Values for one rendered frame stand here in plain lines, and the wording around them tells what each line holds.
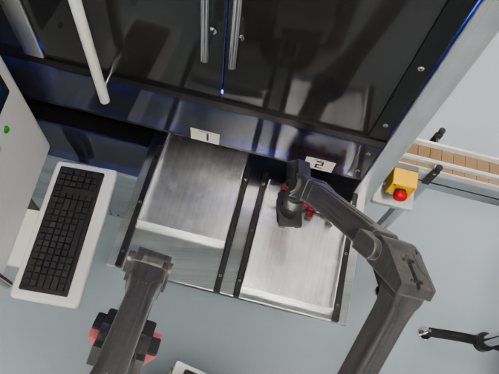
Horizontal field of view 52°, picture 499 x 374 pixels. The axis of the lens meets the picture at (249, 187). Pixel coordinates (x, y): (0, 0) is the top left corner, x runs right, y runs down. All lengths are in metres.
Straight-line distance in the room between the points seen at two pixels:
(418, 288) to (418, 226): 1.77
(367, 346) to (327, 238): 0.65
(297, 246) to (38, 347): 1.32
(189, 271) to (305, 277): 0.33
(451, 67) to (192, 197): 0.83
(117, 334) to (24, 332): 1.65
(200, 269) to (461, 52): 0.88
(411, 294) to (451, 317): 1.70
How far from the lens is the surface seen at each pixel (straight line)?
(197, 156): 1.62
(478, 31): 1.04
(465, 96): 3.19
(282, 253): 1.51
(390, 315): 0.92
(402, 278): 0.89
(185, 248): 1.50
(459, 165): 1.75
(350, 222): 1.06
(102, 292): 2.41
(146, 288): 0.91
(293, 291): 1.49
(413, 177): 1.54
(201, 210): 1.54
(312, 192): 1.21
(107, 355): 0.79
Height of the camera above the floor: 2.31
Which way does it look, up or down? 65 degrees down
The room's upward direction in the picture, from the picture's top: 12 degrees clockwise
